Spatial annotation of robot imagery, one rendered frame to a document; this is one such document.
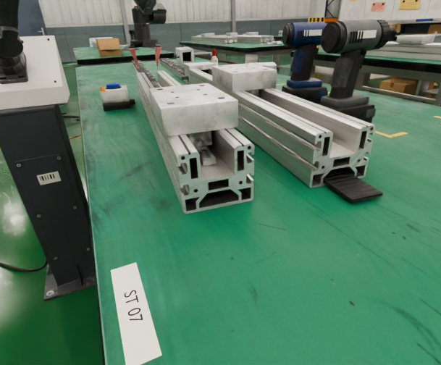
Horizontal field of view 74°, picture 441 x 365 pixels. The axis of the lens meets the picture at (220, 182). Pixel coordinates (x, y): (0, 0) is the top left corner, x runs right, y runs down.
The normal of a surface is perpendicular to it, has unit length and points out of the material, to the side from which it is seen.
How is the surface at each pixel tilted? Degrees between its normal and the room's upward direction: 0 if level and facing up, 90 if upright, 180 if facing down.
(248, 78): 90
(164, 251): 0
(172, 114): 90
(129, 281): 0
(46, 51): 42
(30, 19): 90
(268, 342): 0
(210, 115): 90
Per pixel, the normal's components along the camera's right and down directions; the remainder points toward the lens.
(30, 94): 0.36, 0.43
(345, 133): -0.95, 0.18
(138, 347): -0.04, -0.88
